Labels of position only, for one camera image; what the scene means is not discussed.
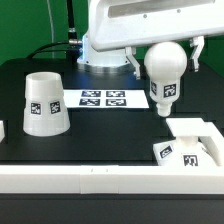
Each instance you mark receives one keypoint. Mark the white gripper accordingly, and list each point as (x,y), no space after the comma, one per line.
(115,24)

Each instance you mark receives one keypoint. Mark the white lamp bulb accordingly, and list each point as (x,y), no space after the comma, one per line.
(165,64)

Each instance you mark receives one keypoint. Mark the white lamp base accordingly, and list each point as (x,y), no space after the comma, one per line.
(185,150)

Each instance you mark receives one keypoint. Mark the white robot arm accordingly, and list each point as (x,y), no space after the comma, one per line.
(111,59)

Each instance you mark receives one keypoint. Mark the white lamp shade cone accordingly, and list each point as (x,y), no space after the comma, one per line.
(45,113)

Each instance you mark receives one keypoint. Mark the white marker sheet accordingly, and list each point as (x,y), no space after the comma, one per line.
(134,99)

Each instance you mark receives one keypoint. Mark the black vertical cable connector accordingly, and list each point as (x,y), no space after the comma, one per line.
(73,52)

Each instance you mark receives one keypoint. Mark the white right wall rail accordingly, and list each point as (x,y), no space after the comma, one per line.
(214,143)

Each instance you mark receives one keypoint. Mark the white wall rail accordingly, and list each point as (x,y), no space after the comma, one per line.
(214,143)
(110,179)

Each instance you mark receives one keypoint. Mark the white left wall block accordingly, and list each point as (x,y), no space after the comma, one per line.
(2,131)

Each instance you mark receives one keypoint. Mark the white front wall rail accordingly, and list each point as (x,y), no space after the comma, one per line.
(110,179)

